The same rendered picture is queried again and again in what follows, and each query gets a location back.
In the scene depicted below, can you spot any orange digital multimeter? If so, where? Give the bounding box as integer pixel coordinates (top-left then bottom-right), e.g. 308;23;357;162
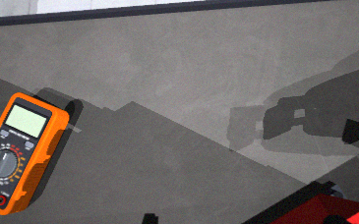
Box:
0;92;70;215

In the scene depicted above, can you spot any black table edge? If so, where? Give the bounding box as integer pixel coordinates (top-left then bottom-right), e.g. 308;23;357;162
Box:
0;0;335;27

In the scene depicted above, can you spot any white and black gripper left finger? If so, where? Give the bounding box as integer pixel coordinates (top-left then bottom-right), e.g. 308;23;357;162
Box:
142;213;159;224

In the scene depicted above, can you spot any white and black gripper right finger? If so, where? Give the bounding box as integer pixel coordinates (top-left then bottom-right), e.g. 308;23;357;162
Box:
323;215;352;224

